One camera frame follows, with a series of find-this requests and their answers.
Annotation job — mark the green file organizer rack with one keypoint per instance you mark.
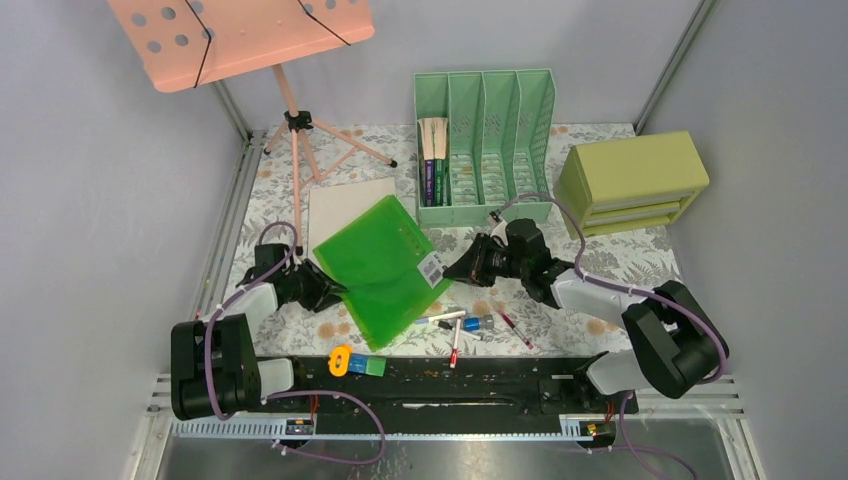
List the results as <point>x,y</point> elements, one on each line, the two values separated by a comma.
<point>498,126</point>

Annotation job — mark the green plastic folder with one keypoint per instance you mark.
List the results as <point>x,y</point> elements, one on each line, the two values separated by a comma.
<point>390,269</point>

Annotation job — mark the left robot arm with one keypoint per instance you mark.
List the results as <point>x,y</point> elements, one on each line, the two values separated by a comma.
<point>214,367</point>

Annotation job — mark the red white marker pen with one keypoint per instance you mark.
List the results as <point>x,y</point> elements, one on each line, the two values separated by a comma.
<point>457,328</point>

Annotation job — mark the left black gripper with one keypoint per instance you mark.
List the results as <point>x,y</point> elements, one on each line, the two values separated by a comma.
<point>324,291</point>

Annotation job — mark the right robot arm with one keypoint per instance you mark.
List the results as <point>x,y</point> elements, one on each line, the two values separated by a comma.
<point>674,345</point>

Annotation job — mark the beige notebook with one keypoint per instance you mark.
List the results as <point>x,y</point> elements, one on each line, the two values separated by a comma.
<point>332,208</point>

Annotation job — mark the blue grey glue stick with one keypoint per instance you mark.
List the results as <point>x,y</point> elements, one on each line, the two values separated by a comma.
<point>476,324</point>

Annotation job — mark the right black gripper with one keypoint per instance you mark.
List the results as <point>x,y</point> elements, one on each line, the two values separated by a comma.
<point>471,267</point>

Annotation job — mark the treehouse paperback book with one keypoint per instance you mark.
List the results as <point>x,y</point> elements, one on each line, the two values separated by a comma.
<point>441,150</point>

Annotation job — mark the aluminium frame rail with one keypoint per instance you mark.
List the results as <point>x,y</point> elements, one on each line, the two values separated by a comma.
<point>217,268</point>

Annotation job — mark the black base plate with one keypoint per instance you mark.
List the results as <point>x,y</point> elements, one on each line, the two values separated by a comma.
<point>423,396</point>

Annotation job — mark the pink music stand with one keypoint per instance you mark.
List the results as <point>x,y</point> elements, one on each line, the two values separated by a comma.
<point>185,44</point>

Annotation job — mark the yellow blue green toy block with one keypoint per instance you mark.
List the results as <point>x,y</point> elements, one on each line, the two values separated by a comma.
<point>343,361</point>

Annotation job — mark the purple paperback book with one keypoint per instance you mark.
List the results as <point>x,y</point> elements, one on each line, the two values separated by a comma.
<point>427,159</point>

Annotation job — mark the olive green drawer box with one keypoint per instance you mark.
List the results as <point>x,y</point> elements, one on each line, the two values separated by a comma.
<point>629,184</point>

